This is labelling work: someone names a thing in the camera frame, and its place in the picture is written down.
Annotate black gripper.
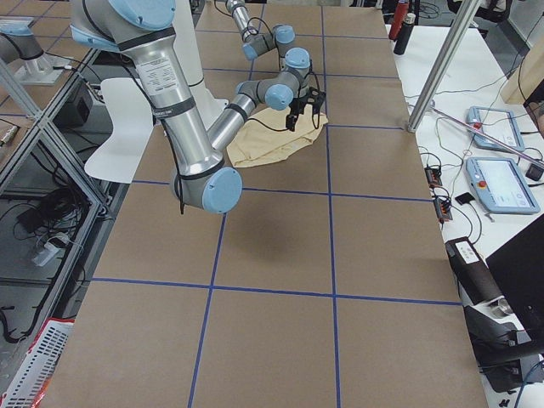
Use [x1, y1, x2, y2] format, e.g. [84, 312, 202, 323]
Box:
[286, 98, 304, 131]

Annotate cream long-sleeve printed shirt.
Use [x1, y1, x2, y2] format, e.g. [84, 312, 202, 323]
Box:
[226, 105, 328, 167]

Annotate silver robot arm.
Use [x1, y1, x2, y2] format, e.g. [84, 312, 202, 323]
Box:
[225, 1, 312, 111]
[71, 1, 311, 213]

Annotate black water bottle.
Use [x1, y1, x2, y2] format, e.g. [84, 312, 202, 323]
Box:
[393, 13, 416, 55]

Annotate red bottle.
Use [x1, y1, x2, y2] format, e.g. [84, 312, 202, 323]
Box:
[388, 0, 410, 41]

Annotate upper blue teach pendant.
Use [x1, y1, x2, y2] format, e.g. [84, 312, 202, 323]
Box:
[467, 106, 525, 152]

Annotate blue teach pendant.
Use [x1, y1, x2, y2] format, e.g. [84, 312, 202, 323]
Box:
[467, 106, 525, 152]
[465, 157, 541, 215]

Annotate lower blue teach pendant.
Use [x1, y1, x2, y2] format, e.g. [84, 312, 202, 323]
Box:
[465, 157, 541, 215]

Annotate black cardboard roll box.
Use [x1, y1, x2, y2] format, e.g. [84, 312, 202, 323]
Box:
[445, 237, 502, 304]

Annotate black monitor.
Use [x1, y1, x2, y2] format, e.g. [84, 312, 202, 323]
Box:
[486, 217, 543, 336]

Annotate white perforated basket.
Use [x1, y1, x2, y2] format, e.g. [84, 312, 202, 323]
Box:
[1, 318, 75, 407]

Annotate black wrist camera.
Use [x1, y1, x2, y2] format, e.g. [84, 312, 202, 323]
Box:
[302, 87, 326, 115]

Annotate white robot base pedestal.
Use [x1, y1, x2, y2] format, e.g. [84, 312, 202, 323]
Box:
[173, 0, 228, 122]

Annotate aluminium side frame rails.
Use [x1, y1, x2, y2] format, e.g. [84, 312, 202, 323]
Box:
[0, 42, 124, 408]

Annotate aluminium frame post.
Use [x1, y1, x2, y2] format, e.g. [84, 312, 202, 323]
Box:
[407, 0, 479, 133]

